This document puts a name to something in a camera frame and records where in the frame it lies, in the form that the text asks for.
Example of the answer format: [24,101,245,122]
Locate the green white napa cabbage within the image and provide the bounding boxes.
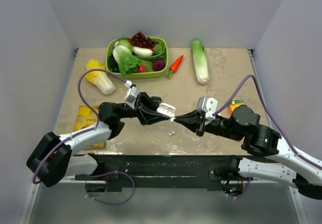
[191,40,209,85]

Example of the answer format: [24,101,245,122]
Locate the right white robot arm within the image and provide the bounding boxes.
[174,105,321,200]

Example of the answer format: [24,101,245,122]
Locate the orange sponge box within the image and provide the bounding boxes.
[227,99,244,115]

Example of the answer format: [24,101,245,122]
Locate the white toy radish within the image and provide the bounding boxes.
[133,46,153,57]

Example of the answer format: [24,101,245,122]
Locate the white earbud charging case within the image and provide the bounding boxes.
[156,103,176,118]

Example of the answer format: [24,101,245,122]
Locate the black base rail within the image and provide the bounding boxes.
[75,155,246,192]

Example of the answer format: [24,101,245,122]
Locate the dark red toy grapes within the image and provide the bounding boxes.
[127,31,159,48]

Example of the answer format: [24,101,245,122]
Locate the purple cable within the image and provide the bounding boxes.
[32,68,136,206]
[213,74,322,199]

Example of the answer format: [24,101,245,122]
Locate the green plastic basket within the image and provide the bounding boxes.
[105,37,169,79]

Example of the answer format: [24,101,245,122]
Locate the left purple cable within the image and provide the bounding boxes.
[32,68,136,206]

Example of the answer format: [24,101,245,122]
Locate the yellow toy cabbage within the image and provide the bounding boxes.
[85,59,116,95]

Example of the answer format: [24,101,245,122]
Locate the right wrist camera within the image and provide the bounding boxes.
[196,96,218,122]

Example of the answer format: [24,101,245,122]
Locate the purple toy onion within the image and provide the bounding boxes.
[152,59,166,71]

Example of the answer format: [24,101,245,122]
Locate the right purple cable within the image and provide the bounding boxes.
[213,74,322,199]

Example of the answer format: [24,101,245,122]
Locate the red toy strawberry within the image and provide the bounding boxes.
[137,64,146,73]

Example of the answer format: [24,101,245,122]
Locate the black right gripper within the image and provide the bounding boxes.
[174,108,243,141]

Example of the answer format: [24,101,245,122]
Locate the yellow Lays chip bag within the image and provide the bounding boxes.
[74,105,106,150]

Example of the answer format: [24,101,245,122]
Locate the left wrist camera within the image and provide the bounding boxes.
[124,80,139,109]

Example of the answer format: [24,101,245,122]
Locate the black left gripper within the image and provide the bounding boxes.
[118,92,170,126]

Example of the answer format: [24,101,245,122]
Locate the green toy lettuce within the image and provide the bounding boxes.
[113,45,141,76]

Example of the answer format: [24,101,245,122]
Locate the orange toy carrot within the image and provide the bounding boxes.
[166,55,184,79]

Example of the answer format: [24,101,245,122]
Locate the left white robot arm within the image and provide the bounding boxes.
[26,92,169,187]

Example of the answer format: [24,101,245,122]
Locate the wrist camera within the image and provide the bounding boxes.
[124,80,139,109]
[196,96,218,122]

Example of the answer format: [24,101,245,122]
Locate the black earbud charging case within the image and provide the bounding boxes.
[151,96,162,104]

